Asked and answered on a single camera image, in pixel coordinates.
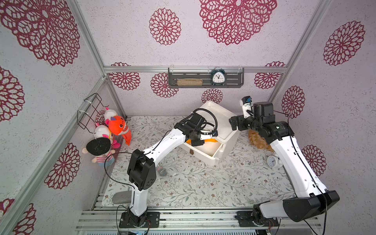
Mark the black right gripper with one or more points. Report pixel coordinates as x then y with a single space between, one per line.
235 123

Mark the grey oval sponge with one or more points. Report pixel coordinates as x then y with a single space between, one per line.
123 197

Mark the brown teddy bear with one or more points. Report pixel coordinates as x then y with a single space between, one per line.
259 142

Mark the black haired plush doll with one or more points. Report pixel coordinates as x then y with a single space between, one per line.
102 151

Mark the glitter silver microphone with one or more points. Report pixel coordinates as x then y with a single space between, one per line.
162 172

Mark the pink white plush doll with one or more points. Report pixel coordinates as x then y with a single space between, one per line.
102 129

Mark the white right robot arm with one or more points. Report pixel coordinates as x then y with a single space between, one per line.
312 196

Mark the dark grey wall shelf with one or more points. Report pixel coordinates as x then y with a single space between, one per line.
234 77

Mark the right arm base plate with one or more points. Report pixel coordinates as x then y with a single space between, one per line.
254 218

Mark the white alarm clock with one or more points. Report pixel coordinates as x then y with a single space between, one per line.
274 162

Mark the black wire basket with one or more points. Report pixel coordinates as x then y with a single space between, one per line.
88 118

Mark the red orange plush fish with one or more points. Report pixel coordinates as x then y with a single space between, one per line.
119 127

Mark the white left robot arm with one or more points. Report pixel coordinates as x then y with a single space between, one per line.
142 165

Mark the green alarm clock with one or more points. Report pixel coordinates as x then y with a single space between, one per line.
218 77

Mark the white three-drawer cabinet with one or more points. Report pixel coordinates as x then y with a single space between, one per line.
213 151

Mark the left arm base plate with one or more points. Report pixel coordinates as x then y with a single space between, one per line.
138 219

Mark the floral table mat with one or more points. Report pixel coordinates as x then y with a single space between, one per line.
241 179

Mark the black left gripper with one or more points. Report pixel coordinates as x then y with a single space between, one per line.
198 143

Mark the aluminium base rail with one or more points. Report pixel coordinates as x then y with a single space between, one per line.
190 219

